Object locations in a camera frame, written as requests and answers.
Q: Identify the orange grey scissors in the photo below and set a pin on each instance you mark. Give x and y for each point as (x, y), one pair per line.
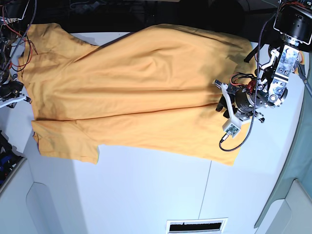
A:
(302, 73)

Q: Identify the box of dark items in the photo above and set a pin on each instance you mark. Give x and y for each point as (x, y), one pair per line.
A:
(9, 160)

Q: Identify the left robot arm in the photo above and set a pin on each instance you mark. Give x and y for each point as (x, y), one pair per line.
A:
(268, 86)

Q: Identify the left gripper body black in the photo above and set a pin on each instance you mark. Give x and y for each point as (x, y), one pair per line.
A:
(223, 105)

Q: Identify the orange yellow t-shirt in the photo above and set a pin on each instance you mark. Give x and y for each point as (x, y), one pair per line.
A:
(152, 89)

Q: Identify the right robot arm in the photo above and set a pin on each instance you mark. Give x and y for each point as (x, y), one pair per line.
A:
(16, 17)

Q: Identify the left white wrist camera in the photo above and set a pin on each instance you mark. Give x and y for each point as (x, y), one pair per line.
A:
(245, 102)

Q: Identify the white slotted vent panel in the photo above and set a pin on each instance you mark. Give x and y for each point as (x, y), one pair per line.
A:
(200, 226)

